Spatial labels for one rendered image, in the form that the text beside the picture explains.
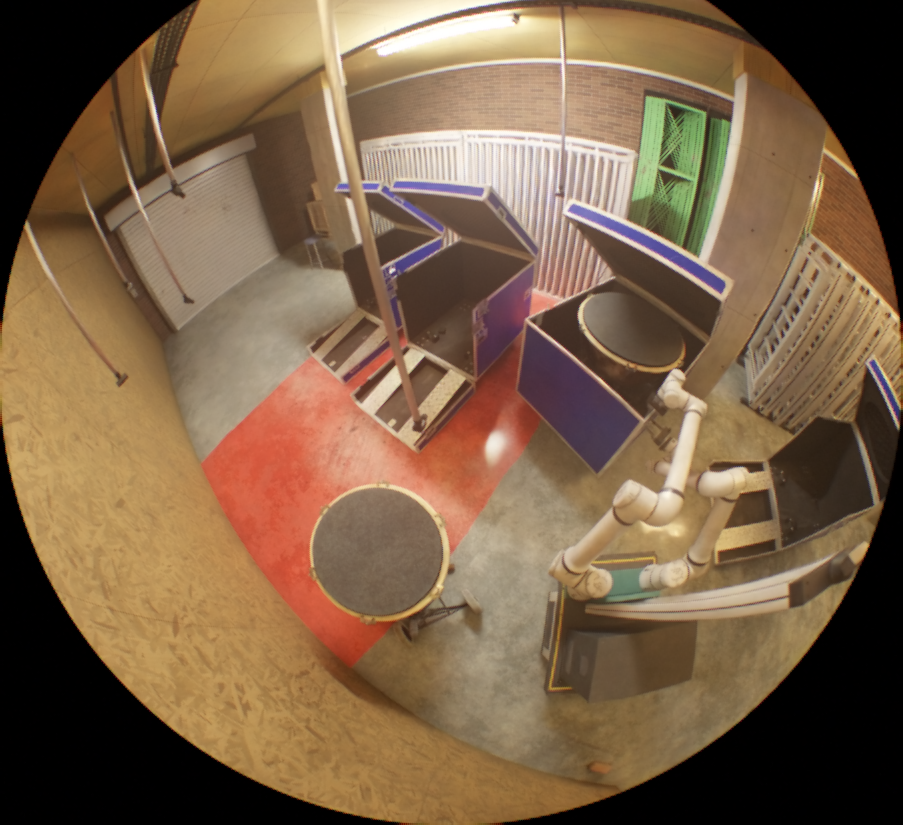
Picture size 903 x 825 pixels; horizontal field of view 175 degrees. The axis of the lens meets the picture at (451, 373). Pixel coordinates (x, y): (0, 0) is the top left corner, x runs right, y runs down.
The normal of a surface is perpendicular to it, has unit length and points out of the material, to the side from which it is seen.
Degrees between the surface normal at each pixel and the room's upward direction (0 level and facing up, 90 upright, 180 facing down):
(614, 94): 90
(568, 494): 0
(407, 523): 0
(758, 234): 90
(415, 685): 0
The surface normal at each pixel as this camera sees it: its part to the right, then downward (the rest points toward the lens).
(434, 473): -0.07, -0.66
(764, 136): -0.58, 0.64
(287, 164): 0.81, 0.40
